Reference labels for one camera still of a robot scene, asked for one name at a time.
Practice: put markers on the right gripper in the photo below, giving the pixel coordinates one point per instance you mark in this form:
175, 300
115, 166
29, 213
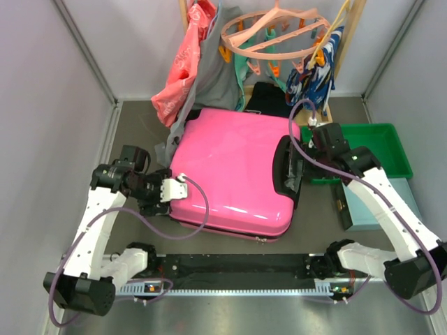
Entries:
315, 174

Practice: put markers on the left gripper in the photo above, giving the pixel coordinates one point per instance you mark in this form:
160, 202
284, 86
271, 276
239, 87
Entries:
147, 207

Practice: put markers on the pink hard-shell suitcase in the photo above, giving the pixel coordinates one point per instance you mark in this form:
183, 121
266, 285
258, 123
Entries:
238, 165

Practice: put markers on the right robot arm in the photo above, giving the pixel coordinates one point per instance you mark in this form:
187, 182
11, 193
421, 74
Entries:
418, 260

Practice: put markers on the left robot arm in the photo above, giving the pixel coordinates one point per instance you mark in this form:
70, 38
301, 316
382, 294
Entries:
91, 244

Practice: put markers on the wooden clothes rack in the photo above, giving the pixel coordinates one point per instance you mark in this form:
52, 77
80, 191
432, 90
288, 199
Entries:
350, 23

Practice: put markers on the green plastic tray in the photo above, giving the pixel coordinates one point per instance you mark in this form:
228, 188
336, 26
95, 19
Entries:
381, 139

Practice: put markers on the blue white patterned garment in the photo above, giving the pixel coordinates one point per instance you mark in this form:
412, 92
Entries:
315, 84

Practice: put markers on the dark navy folded garment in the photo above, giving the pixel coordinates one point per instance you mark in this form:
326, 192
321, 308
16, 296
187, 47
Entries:
268, 99

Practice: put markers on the coral patterned jacket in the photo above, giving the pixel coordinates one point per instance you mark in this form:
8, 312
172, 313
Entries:
184, 69

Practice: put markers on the grey hanging garment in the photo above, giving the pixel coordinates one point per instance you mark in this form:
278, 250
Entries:
215, 85

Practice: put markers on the teal round clothes hanger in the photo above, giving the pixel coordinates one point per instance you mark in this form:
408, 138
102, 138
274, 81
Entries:
242, 68

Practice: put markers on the pink round clothes hanger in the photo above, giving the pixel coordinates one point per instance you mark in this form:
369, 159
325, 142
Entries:
257, 36

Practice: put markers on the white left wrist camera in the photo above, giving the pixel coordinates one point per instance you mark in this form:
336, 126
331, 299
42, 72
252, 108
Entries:
174, 188

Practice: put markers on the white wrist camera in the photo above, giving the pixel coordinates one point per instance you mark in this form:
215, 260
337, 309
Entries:
312, 122
174, 188

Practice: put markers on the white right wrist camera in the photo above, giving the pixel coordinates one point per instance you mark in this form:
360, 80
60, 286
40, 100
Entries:
312, 122

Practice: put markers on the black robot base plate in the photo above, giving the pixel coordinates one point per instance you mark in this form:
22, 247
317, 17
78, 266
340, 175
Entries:
242, 271

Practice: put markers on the aluminium rail frame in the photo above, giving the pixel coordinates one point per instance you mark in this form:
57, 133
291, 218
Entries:
324, 291

